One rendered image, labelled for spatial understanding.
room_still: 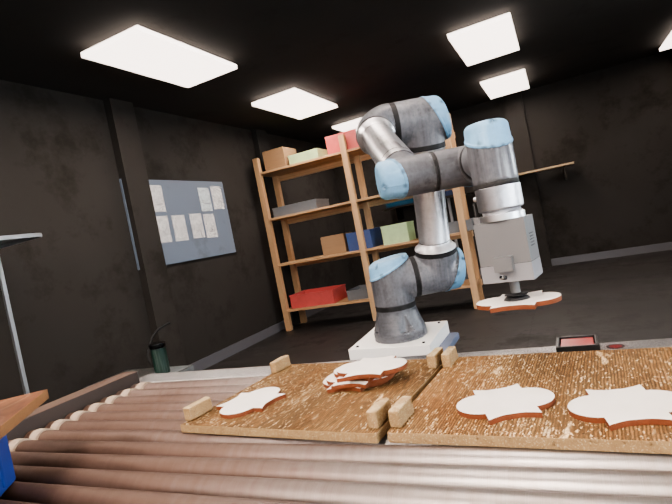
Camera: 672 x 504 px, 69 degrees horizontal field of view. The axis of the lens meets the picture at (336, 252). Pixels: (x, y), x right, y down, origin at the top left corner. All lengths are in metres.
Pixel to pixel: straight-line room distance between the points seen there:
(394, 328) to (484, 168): 0.65
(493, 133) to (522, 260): 0.21
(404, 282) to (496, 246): 0.54
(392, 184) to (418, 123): 0.40
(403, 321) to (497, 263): 0.58
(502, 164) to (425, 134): 0.47
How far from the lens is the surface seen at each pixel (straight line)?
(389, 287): 1.36
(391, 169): 0.91
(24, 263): 4.73
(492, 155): 0.85
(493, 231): 0.86
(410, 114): 1.28
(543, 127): 9.23
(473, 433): 0.71
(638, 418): 0.71
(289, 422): 0.87
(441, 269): 1.37
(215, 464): 0.84
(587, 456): 0.69
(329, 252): 6.79
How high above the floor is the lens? 1.23
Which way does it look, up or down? 2 degrees down
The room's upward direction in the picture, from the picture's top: 11 degrees counter-clockwise
